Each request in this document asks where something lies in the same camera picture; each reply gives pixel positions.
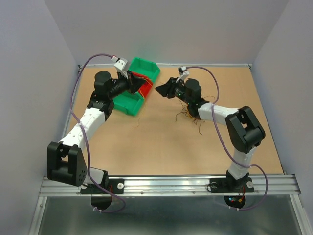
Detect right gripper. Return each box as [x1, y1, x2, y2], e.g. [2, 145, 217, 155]
[156, 77, 192, 105]

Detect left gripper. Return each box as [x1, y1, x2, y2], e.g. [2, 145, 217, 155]
[107, 70, 145, 99]

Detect cable bundle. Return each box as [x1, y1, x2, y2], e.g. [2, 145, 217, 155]
[175, 94, 217, 135]

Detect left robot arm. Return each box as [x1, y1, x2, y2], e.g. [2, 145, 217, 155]
[47, 71, 145, 193]

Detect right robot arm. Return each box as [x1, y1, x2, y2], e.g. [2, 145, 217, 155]
[156, 78, 266, 193]

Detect red bin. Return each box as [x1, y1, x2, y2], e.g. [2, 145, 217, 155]
[133, 72, 153, 98]

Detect far green bin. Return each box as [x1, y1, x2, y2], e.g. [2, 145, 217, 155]
[129, 57, 160, 83]

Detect green bin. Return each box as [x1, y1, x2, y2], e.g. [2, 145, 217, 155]
[113, 91, 144, 116]
[129, 57, 160, 83]

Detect near green bin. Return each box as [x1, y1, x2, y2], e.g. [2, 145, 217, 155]
[113, 91, 144, 116]

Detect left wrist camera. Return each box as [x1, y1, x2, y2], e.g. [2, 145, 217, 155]
[112, 57, 128, 73]

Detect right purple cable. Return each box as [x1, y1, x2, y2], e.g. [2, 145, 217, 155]
[187, 66, 269, 212]

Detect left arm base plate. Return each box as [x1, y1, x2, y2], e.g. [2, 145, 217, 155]
[80, 178, 125, 195]

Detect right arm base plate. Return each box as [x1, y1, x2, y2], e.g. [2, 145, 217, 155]
[208, 177, 254, 194]

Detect aluminium rail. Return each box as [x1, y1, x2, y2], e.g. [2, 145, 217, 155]
[39, 174, 301, 197]

